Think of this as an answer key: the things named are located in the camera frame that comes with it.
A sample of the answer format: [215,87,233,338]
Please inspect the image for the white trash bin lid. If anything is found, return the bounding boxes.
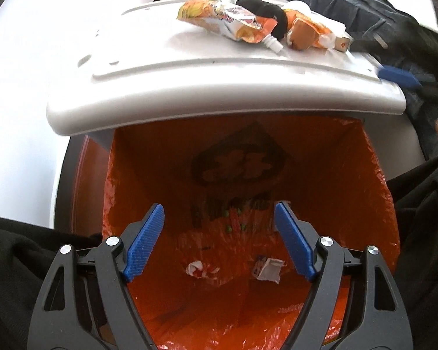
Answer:
[47,0,416,137]

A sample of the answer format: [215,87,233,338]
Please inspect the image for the small white brown wrapper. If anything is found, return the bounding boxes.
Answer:
[319,31,351,52]

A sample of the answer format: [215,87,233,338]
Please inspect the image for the black cloth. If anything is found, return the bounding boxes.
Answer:
[235,0,289,42]

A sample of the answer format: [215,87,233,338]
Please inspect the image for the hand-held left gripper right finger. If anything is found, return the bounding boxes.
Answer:
[274,200,413,350]

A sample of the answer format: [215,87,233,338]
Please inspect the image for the orange snack packet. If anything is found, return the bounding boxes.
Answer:
[177,0,241,26]

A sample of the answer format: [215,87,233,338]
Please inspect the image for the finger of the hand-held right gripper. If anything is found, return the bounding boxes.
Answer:
[379,64,423,91]

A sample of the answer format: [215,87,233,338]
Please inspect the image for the person's black clothing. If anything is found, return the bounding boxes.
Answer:
[0,153,438,350]

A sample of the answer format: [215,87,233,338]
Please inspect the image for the orange trash bag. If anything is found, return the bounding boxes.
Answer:
[102,115,400,350]

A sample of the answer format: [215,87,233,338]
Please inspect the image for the orange drink pouch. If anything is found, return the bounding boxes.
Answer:
[283,0,338,51]

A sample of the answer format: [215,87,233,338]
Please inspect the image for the crumpled white red wrapper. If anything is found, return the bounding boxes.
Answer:
[185,260,221,281]

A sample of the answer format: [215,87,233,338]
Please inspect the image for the white orange spouted pouch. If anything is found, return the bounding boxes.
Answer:
[210,5,284,52]

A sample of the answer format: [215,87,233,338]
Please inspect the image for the crumpled white paper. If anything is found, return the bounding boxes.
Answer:
[253,257,286,284]

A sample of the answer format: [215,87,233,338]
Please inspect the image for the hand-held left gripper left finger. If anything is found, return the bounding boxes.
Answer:
[27,203,166,350]

